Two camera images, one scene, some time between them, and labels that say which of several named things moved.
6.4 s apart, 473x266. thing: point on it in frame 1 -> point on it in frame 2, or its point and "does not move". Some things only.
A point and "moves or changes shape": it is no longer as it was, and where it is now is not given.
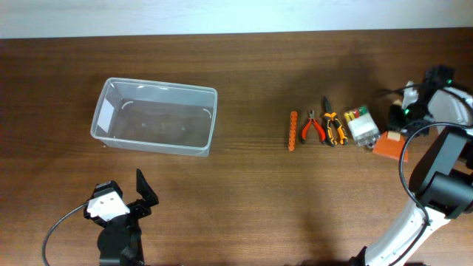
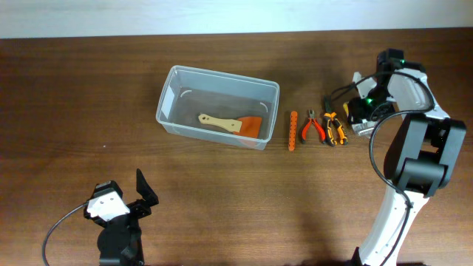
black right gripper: [392, 119] -> [356, 111]
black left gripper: [143, 208] does not move
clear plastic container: [156, 117] -> [221, 107]
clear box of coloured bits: [363, 126] moves or changes shape
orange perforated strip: [293, 131] does not move
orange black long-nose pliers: [330, 116] does not move
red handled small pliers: [312, 120] does not move
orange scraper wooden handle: [392, 144] -> [245, 126]
